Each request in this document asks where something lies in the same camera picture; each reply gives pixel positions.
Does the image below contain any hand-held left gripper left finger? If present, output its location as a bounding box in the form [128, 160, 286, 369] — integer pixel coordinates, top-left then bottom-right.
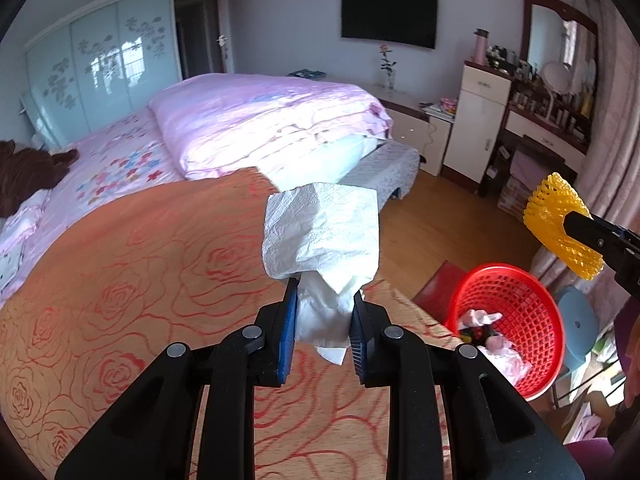
[55, 277, 301, 480]

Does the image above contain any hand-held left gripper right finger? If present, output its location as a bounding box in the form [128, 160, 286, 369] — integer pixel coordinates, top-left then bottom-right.
[349, 290, 583, 480]

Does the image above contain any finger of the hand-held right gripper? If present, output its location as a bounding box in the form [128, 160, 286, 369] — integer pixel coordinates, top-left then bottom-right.
[564, 211, 640, 261]

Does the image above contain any yellow foam net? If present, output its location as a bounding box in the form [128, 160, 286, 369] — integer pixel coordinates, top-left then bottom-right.
[523, 172, 607, 281]

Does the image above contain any red plastic basket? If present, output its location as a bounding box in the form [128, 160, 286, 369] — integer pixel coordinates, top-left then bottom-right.
[444, 263, 566, 402]

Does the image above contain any white tissue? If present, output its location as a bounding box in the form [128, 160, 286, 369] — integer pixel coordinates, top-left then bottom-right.
[262, 182, 381, 366]
[457, 308, 503, 331]

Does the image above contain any black plastic bag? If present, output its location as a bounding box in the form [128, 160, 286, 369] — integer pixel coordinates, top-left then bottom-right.
[460, 327, 496, 348]

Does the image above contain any clear plastic bag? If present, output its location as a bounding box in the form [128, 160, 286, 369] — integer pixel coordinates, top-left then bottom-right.
[482, 335, 532, 383]

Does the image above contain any blue plastic stool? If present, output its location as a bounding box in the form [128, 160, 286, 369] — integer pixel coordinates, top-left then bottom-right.
[552, 286, 601, 396]

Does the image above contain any cloth-covered stool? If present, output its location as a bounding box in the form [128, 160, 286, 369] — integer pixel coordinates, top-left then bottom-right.
[497, 150, 576, 221]

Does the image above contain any red wooden stool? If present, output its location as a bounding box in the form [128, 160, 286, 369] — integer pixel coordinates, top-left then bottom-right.
[412, 259, 468, 323]

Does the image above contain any cream dressing table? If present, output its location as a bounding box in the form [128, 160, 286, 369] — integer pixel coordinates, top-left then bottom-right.
[497, 85, 591, 181]

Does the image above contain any pink curtain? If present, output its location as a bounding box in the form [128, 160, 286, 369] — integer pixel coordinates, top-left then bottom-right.
[530, 0, 640, 301]

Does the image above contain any white dressing table with mirror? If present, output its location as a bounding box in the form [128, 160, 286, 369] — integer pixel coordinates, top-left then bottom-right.
[487, 45, 598, 143]

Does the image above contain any tall cream cabinet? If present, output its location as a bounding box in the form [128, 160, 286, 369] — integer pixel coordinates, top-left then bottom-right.
[444, 60, 513, 191]

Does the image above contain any round vanity mirror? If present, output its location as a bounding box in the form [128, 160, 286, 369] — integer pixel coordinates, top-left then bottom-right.
[542, 61, 575, 123]

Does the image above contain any orange patterned cushion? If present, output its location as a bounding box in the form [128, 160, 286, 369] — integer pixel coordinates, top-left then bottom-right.
[0, 167, 466, 480]

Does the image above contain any grey bed base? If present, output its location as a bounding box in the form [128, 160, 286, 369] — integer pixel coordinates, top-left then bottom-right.
[340, 141, 420, 201]

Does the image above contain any light blue quilt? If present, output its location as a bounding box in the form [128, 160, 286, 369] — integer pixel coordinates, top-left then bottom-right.
[257, 132, 386, 193]

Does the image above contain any person's purple clothing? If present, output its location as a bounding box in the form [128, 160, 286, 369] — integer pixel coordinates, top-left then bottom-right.
[565, 437, 618, 480]

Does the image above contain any stack of papers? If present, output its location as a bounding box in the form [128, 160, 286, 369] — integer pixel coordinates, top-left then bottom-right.
[419, 101, 455, 120]

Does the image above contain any framed dresser mirror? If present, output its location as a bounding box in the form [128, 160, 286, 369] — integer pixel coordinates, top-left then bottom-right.
[522, 0, 599, 96]

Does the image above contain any low cream cabinet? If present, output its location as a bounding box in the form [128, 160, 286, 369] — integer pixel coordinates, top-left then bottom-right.
[350, 82, 453, 177]

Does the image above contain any pink thermos bottle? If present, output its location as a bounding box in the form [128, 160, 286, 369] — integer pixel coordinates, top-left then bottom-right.
[473, 28, 490, 65]

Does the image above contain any pink duvet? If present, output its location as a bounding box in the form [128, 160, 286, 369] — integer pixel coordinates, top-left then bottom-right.
[149, 72, 393, 181]

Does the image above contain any pink floral bedsheet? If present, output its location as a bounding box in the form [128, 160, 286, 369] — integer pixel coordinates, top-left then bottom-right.
[0, 107, 186, 306]

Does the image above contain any rose in glass vase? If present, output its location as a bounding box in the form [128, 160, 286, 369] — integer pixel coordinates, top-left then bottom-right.
[377, 44, 398, 92]

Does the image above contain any brown plush toy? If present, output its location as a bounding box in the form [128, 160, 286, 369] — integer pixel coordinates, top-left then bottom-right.
[0, 140, 80, 218]

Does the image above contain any dark wooden door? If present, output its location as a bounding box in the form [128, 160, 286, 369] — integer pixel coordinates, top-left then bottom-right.
[174, 0, 231, 81]

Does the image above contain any glass sliding-door wardrobe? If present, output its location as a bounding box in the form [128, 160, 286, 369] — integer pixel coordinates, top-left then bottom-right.
[24, 0, 182, 148]

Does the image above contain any wall-mounted television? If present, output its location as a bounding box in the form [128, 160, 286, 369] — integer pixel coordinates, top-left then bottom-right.
[341, 0, 439, 51]

